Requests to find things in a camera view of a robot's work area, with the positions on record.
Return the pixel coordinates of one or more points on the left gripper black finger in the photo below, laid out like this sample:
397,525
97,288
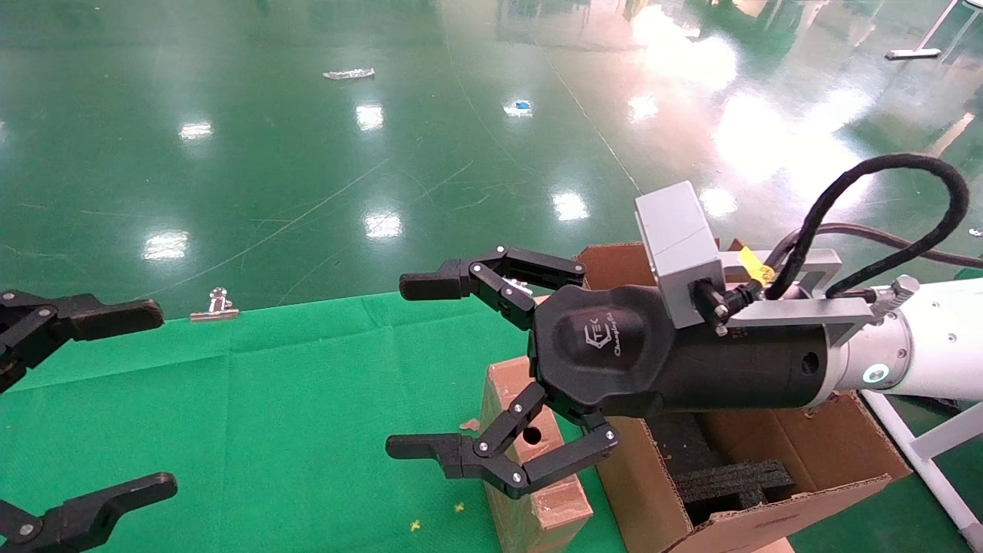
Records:
92,511
100,316

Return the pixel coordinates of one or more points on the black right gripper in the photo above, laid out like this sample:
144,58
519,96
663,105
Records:
614,346

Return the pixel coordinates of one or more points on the small narrow cardboard box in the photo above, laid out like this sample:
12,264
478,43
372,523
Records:
553,514

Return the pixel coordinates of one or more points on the small cardboard scrap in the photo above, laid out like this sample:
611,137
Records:
470,424

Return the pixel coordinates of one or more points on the large open cardboard carton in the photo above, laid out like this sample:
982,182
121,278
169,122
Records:
814,453

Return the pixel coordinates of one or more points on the silver binder clip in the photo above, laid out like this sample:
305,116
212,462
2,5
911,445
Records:
215,311

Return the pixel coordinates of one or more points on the green table cloth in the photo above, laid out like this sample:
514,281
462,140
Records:
269,399

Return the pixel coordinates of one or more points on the rough black foam block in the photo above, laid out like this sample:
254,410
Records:
729,484

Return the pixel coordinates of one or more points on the white floor stand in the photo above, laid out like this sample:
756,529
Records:
912,54

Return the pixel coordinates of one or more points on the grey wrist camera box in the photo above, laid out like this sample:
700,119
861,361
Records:
676,246

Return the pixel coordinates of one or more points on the grey metal camera bracket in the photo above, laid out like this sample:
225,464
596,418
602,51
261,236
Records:
791,311

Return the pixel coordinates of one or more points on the white pipe frame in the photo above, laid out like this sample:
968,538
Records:
929,468

